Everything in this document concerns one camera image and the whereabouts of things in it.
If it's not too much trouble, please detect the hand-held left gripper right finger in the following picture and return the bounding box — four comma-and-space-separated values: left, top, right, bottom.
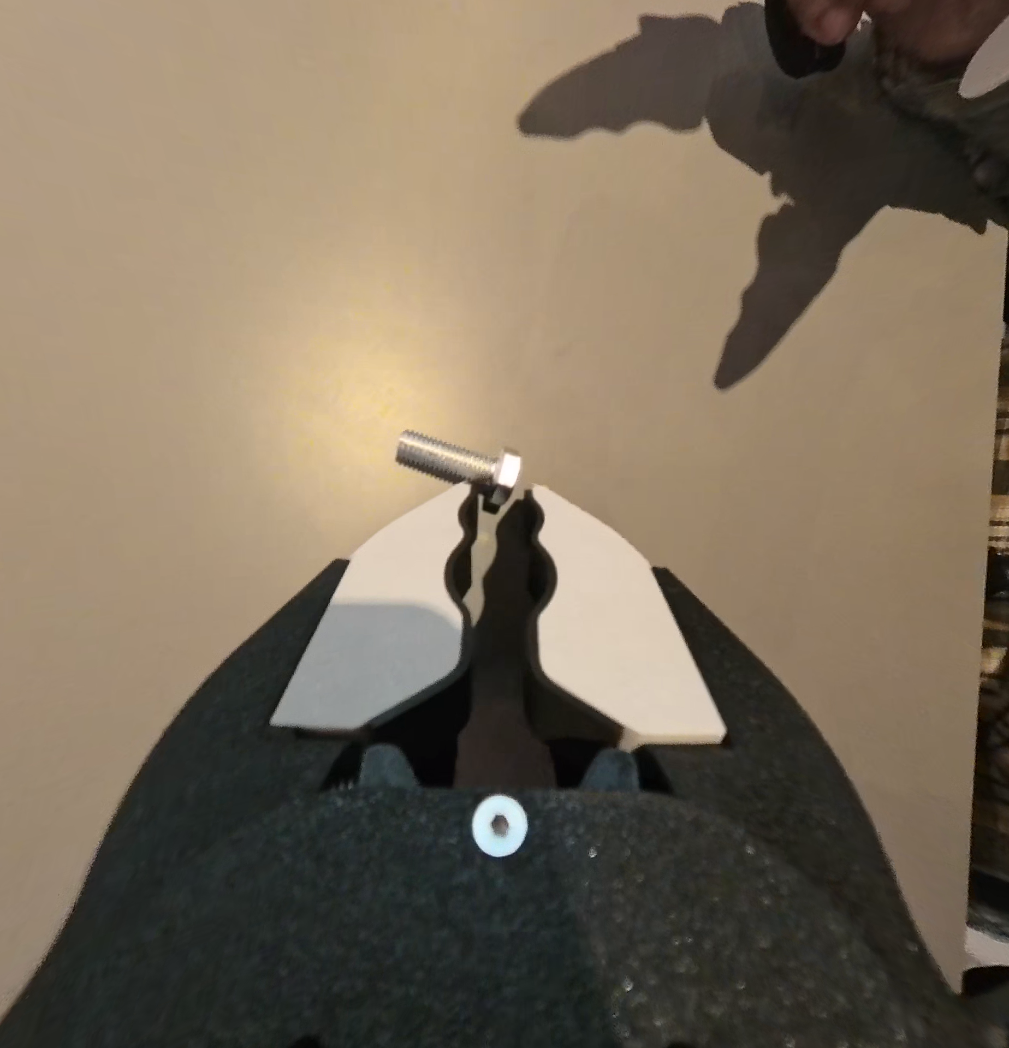
514, 483, 729, 748

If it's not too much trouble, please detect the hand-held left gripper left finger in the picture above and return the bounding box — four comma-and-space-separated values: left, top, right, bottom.
269, 483, 483, 731

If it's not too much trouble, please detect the silver hex bolt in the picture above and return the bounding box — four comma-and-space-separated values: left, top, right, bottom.
395, 429, 524, 515

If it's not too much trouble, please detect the person's right hand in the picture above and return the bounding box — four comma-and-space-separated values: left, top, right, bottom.
787, 0, 968, 73

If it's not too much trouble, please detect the person's plaid shirt torso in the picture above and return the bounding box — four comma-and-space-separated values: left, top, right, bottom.
965, 237, 1009, 930

